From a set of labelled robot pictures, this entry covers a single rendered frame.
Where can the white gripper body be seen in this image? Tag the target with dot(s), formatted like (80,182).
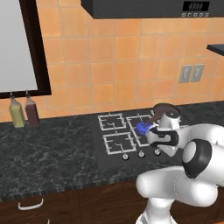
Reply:
(168,149)

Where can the dark framed window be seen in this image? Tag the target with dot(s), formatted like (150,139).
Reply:
(17,43)

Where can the brown frying pan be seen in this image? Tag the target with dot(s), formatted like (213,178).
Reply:
(164,108)

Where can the dark red sauce bottle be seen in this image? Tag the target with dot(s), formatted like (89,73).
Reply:
(31,112)

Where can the silver hob knob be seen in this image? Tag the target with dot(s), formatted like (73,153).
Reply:
(157,152)
(141,154)
(125,156)

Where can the brown wooden drawer front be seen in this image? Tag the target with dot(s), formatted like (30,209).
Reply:
(55,204)

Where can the black gas hob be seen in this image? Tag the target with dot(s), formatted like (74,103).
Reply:
(99,145)

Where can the grey wall socket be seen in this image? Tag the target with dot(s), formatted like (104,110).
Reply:
(197,73)
(185,73)

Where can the black range hood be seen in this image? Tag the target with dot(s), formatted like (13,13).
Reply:
(131,8)

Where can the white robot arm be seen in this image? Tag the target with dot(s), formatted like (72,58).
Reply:
(175,186)

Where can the yellow oil bottle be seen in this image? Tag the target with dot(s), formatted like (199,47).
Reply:
(17,115)

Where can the dark wall cupboard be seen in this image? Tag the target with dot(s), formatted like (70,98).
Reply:
(217,49)

